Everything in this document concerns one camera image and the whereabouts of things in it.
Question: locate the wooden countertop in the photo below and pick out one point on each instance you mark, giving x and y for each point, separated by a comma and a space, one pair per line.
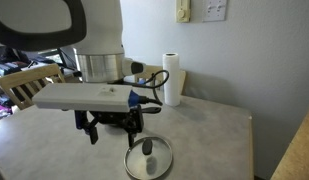
299, 156

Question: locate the white paper towel roll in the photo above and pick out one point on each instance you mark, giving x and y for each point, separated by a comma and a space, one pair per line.
171, 80

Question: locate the beige wall thermostat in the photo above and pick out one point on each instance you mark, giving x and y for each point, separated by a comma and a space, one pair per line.
183, 11

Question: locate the black bag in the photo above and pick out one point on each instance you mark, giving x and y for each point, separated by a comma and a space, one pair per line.
5, 53

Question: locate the purple cloth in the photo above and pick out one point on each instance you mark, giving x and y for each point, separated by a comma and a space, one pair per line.
0, 111

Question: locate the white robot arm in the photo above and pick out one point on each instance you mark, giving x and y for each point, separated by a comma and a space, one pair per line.
100, 30

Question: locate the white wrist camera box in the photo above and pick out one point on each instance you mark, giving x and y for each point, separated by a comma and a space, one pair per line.
80, 96

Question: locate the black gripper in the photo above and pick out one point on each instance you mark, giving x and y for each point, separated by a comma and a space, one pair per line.
120, 117

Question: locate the white light switch plate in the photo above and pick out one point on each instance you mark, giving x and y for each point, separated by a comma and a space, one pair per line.
214, 10

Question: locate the light wooden chair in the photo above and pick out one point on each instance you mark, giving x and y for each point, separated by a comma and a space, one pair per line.
24, 78
182, 81

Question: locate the glass lid with black knob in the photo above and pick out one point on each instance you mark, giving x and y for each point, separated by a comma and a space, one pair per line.
140, 166

